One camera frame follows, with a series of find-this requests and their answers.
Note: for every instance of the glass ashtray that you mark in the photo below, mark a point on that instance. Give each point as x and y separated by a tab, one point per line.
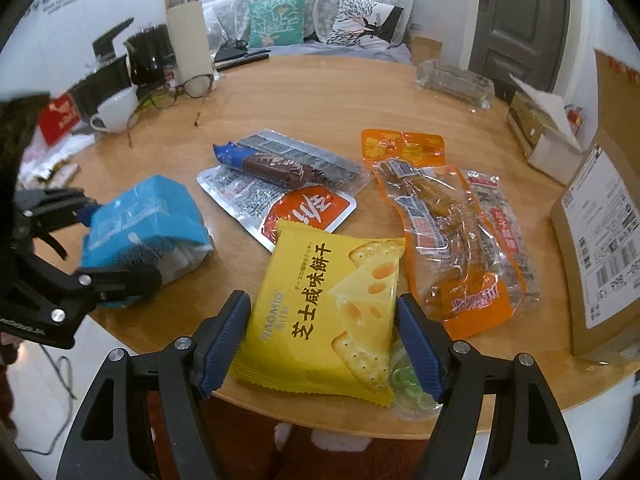
450	82

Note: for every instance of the wall lettering decal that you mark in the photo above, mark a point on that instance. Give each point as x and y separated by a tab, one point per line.
57	2

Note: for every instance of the black flat device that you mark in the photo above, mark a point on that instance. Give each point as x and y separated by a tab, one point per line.
230	50

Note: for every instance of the dark striped clear snack packet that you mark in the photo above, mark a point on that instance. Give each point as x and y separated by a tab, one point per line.
325	160

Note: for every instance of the blue tissue packet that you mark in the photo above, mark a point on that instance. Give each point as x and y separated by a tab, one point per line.
145	220

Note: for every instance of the clear green jelly cup packet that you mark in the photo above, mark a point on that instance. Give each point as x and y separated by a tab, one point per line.
407	400

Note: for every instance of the black bar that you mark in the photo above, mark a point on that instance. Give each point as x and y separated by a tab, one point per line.
245	62

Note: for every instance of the orange sausage packet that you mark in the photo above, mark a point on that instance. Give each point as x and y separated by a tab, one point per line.
400	146

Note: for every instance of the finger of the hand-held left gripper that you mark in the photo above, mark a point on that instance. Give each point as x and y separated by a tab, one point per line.
85	212
130	282

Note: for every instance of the eyeglasses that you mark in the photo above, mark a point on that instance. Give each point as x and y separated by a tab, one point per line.
197	86

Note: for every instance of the black water spout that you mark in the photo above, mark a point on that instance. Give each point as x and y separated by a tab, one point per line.
112	37

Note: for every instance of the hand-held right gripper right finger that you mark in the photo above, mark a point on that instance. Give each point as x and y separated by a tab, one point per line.
417	350

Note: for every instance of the grey sofa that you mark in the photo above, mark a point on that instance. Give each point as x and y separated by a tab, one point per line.
300	49

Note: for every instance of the silver red-label snack packet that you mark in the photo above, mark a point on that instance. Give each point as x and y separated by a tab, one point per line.
310	206

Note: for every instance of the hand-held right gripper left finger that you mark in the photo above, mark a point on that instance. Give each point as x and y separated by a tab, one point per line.
225	345

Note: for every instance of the large labelled cardboard box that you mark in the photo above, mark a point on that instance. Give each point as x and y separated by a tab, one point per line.
595	240

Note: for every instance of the person's dark red clothing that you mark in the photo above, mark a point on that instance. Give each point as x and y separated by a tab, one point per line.
310	460

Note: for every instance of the teal tree-print cushion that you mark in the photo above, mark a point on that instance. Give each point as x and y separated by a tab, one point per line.
275	20

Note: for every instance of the small open cardboard box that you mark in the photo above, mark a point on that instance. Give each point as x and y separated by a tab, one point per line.
545	145

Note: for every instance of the wooden cabinet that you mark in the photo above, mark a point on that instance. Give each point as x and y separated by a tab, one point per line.
427	50

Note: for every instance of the white thermos bottle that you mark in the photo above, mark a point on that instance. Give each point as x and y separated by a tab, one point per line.
187	45

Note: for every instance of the crumpled plastic wrappers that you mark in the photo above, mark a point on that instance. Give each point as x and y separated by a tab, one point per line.
50	170

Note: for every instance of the white tree-print cushion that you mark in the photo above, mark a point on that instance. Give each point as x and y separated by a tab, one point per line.
360	20

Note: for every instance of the red fire extinguisher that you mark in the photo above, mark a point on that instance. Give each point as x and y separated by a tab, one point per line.
575	117

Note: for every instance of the clear red-print snack packet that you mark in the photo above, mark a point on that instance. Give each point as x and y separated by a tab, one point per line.
505	230

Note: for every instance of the brown snack bar packet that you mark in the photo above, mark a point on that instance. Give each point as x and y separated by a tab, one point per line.
270	165

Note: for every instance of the black kettle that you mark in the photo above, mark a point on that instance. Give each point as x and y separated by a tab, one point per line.
147	55

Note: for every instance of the grey door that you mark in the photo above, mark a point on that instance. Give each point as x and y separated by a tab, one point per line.
520	25

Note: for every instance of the white cup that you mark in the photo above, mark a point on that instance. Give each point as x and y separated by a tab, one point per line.
117	110

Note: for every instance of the yellow cracker packet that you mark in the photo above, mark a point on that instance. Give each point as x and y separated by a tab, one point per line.
310	310

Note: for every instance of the black electric pot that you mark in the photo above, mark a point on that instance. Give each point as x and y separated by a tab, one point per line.
100	82

